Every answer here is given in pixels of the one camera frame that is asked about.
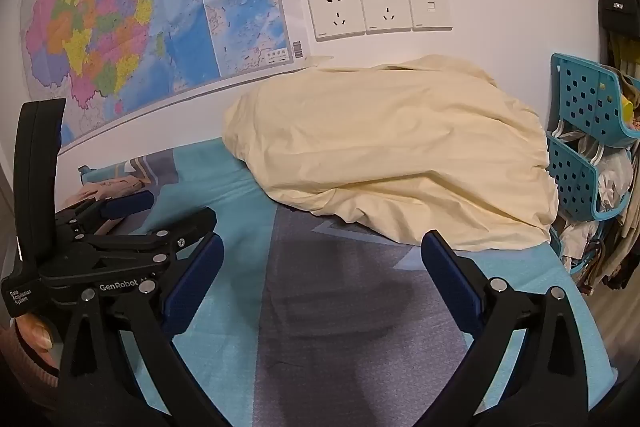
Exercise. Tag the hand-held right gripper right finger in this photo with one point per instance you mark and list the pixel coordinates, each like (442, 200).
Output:
(450, 277)

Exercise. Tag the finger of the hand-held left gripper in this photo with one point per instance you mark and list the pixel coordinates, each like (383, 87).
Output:
(127, 203)
(150, 243)

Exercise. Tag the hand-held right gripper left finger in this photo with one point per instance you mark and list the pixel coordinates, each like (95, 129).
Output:
(195, 287)

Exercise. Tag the cream jacket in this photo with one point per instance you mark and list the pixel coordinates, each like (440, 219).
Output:
(390, 147)

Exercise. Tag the heap of beige clothes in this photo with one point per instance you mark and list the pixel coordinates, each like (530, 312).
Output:
(617, 247)

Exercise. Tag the person's left hand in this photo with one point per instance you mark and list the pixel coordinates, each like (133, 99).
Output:
(37, 337)

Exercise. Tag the pink folded garment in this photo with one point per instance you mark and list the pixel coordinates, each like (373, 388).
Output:
(107, 189)

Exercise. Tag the teal and grey bedsheet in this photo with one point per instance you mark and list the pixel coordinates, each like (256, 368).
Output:
(325, 307)

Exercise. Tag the white plastic bag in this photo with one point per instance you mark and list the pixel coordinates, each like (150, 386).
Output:
(612, 182)

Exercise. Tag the blue plastic storage rack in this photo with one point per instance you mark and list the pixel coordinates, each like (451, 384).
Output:
(580, 97)

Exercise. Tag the black handbag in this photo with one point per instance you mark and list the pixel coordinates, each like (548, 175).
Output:
(620, 9)

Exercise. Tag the colourful wall map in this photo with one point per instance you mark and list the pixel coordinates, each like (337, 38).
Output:
(150, 7)

